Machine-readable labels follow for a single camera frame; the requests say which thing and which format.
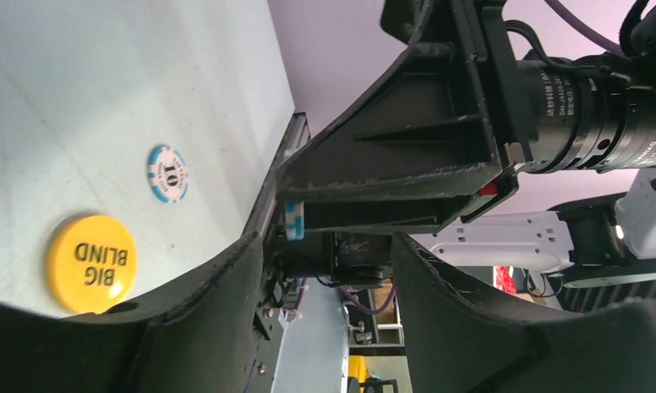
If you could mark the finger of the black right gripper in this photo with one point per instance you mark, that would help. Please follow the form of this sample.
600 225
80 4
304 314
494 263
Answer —
414 216

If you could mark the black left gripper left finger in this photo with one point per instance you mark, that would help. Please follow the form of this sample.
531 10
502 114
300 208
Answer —
193 334

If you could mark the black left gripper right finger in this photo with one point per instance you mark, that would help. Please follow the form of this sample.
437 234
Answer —
462 335

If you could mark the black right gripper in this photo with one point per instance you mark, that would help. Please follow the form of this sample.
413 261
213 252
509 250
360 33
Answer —
436 124

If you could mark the yellow big blind button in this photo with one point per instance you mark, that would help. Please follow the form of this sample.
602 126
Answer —
92 264

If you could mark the white blue 10 chip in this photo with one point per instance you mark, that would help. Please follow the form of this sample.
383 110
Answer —
167 174
294 220

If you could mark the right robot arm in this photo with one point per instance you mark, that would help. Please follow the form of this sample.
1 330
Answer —
585 212

